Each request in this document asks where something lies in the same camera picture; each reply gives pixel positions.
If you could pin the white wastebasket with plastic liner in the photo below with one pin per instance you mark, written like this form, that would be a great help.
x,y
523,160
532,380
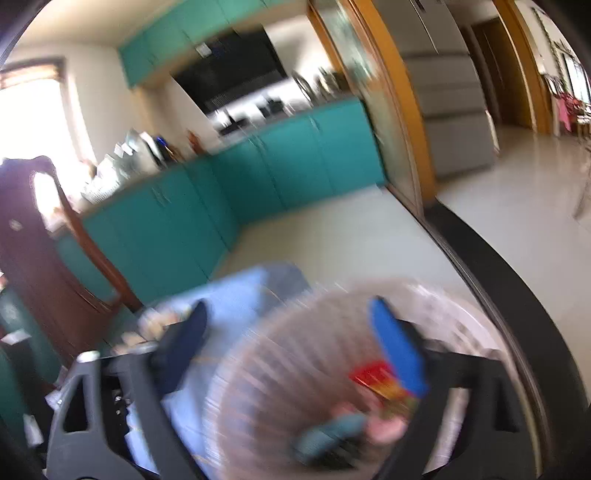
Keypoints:
x,y
277,369

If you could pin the red snack wrapper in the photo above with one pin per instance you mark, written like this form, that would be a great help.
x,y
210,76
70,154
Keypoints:
x,y
374,376

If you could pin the pink tissue packet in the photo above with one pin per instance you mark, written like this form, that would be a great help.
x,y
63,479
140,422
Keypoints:
x,y
383,427

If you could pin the teal cloth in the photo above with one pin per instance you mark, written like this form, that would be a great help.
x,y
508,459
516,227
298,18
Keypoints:
x,y
332,434

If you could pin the white plastic bag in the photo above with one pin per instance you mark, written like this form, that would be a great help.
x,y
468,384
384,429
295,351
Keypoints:
x,y
159,318

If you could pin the steel pot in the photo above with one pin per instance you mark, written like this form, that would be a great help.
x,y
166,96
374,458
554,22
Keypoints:
x,y
328,81

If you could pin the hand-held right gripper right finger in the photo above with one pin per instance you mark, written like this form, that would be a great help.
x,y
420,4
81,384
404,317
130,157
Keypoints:
x,y
399,350

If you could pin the wooden doorway frame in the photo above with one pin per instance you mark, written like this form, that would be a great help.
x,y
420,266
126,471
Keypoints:
x,y
531,60

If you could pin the pink hanging cloth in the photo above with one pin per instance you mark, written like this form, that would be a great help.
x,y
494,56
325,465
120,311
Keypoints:
x,y
567,113

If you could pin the black range hood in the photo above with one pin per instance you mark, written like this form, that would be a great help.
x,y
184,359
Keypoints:
x,y
231,69

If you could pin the teal upper cabinets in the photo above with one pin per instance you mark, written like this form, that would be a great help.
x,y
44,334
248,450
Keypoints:
x,y
157,46

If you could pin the brown wooden chair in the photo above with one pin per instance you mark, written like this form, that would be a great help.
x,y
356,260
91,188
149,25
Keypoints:
x,y
41,277

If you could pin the blue quilted cloth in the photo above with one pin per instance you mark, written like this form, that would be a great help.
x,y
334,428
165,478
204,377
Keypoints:
x,y
240,286

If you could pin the dark curved rim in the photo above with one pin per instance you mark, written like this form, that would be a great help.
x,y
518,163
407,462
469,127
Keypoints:
x,y
531,314

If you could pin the steel pot lid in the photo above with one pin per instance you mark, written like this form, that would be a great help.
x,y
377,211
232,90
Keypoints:
x,y
302,83

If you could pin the white dish rack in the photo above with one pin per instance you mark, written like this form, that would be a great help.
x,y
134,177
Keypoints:
x,y
106,180

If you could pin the wooden framed window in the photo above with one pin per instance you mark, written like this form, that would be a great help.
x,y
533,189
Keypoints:
x,y
32,106

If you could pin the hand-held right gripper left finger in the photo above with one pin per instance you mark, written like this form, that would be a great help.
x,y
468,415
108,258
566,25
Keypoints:
x,y
184,344

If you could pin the grey refrigerator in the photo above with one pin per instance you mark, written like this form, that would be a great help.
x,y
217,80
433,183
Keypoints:
x,y
443,92

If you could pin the teal base cabinets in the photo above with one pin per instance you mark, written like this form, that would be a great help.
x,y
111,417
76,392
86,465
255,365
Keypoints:
x,y
277,170

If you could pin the wooden framed glass door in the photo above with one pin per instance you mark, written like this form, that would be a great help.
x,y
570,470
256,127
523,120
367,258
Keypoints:
x,y
369,92

